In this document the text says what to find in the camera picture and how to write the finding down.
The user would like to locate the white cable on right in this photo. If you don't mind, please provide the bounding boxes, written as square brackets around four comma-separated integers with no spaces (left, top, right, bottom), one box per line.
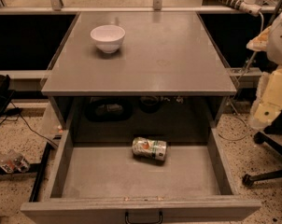
[217,12,265,142]

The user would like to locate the grey open drawer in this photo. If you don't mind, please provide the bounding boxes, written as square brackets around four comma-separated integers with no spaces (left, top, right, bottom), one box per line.
[21,130,261,224]

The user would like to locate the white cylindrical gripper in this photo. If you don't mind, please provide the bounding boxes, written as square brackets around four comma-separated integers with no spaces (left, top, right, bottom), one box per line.
[248,66,282,130]

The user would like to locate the black floor cable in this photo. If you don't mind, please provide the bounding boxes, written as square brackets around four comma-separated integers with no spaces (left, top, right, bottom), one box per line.
[0,100,60,148]

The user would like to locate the grey counter cabinet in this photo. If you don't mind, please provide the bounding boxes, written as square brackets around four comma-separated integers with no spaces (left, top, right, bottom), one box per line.
[42,12,236,141]

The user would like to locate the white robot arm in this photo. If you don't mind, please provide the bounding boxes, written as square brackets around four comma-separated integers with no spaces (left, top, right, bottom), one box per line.
[247,12,282,130]

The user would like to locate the black office chair base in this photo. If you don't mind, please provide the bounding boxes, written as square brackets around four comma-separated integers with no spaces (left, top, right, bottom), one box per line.
[242,131,282,188]

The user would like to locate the white power strip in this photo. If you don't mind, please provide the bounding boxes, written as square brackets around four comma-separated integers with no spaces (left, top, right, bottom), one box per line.
[218,0,261,17]

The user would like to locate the white ceramic bowl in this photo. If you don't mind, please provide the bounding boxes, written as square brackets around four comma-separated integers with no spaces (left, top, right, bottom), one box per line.
[91,25,126,53]

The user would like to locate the black drawer handle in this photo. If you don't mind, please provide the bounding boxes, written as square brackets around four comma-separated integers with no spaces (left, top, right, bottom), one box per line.
[124,212,163,224]

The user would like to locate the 7up can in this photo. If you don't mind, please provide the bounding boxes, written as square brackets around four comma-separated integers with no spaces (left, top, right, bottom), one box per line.
[132,137,167,161]

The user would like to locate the clear plastic bottle on floor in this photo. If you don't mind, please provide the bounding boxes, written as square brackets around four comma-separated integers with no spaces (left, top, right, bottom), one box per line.
[0,149,30,174]

